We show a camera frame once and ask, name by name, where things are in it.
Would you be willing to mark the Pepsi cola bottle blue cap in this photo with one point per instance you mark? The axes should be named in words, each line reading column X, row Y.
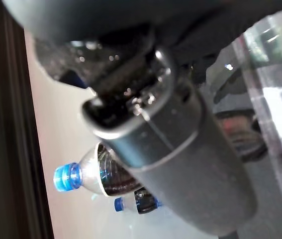
column 140, row 201
column 111, row 179

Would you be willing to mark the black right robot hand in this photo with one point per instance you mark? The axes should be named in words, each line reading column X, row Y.
column 180, row 161

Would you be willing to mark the dark upper shelf board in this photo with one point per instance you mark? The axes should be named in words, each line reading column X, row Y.
column 1, row 124

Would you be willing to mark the black store shelf unit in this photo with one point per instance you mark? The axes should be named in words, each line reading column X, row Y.
column 230, row 119

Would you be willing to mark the clear plastic price rail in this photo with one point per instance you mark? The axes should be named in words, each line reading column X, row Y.
column 275, row 99

